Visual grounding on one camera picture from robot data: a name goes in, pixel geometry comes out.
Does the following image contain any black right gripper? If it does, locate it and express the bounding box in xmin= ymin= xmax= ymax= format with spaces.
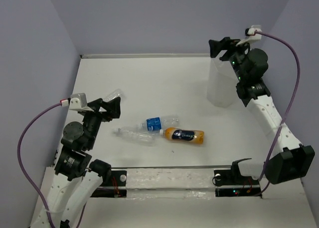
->
xmin=208 ymin=37 xmax=252 ymax=82

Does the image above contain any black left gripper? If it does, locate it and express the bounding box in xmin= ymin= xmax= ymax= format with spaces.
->
xmin=83 ymin=96 xmax=121 ymax=149

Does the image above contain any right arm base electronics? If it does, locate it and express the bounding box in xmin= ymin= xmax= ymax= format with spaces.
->
xmin=212 ymin=169 xmax=261 ymax=198

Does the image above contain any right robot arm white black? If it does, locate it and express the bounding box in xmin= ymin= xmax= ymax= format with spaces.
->
xmin=209 ymin=37 xmax=315 ymax=185

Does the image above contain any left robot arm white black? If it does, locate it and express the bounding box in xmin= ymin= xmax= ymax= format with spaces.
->
xmin=31 ymin=93 xmax=121 ymax=228

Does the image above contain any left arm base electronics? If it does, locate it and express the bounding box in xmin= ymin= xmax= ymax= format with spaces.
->
xmin=91 ymin=170 xmax=127 ymax=198

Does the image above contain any white octagonal bin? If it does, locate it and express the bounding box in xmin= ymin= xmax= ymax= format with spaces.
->
xmin=206 ymin=58 xmax=238 ymax=108

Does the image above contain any clear capless bottle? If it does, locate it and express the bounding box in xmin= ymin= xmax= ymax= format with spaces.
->
xmin=103 ymin=89 xmax=126 ymax=102

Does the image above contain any blue label water bottle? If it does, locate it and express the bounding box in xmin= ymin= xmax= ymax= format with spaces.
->
xmin=140 ymin=115 xmax=179 ymax=132

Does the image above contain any clear bottle white cap upper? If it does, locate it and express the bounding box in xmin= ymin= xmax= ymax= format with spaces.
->
xmin=113 ymin=127 xmax=155 ymax=146

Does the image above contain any orange juice bottle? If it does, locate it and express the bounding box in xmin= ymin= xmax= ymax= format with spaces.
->
xmin=159 ymin=127 xmax=204 ymax=145

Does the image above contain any white front cover board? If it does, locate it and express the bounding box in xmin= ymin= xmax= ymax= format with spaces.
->
xmin=80 ymin=181 xmax=316 ymax=228

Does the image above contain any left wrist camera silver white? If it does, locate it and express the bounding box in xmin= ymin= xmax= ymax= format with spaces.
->
xmin=69 ymin=93 xmax=87 ymax=111

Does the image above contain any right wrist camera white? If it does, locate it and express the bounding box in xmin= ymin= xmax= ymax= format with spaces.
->
xmin=236 ymin=25 xmax=262 ymax=46

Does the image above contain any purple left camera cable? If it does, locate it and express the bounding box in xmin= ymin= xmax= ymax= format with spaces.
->
xmin=16 ymin=99 xmax=88 ymax=228

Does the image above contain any aluminium back rail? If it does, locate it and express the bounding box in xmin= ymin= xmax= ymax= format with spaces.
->
xmin=80 ymin=53 xmax=210 ymax=59

